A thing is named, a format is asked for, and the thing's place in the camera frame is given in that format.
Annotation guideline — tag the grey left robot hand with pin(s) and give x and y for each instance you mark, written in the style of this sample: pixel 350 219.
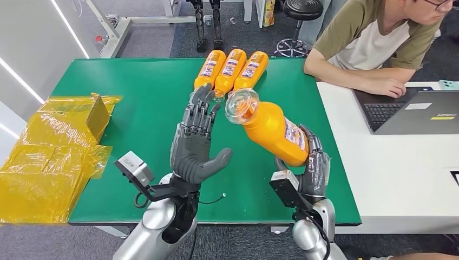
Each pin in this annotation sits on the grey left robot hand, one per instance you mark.
pixel 192 150

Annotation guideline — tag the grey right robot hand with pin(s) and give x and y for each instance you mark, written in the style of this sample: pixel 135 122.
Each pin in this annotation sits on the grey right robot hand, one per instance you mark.
pixel 315 172

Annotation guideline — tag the orange bottle with clear cap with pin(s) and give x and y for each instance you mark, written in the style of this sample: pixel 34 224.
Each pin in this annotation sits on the orange bottle with clear cap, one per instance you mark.
pixel 209 70
pixel 251 71
pixel 229 71
pixel 272 131

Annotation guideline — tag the grey laptop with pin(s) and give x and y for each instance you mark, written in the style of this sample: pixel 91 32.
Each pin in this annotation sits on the grey laptop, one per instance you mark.
pixel 416 113

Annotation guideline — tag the black robot leg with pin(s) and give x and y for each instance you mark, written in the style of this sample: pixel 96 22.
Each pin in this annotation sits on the black robot leg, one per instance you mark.
pixel 200 25
pixel 217 23

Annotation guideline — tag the person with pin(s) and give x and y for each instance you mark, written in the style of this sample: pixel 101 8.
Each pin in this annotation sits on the person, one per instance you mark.
pixel 362 39

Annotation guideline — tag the black-framed white card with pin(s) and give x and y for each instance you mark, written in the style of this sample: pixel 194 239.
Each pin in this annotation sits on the black-framed white card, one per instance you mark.
pixel 456 178

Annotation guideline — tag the yellow plastic-wrapped cardboard box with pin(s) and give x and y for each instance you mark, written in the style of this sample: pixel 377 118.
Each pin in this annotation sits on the yellow plastic-wrapped cardboard box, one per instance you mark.
pixel 50 158

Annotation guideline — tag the yellow carton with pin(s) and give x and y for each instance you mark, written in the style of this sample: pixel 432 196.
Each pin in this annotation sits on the yellow carton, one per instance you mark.
pixel 269 12

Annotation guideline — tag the teal phone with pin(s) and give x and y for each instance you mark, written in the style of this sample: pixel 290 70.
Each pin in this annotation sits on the teal phone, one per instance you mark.
pixel 449 84

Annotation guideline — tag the black round stool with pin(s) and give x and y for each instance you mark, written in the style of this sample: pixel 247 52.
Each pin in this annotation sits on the black round stool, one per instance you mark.
pixel 303 9

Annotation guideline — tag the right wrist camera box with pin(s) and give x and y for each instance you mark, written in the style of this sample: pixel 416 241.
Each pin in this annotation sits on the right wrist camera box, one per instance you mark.
pixel 287 188

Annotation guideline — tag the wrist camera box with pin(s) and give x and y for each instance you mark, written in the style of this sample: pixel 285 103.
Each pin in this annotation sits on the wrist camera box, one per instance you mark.
pixel 287 188
pixel 134 168

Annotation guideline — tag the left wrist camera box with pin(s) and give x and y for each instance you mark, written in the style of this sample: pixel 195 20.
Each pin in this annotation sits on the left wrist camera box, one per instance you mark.
pixel 134 168

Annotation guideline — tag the white metal frame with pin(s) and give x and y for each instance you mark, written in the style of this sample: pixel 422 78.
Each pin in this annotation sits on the white metal frame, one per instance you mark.
pixel 120 28

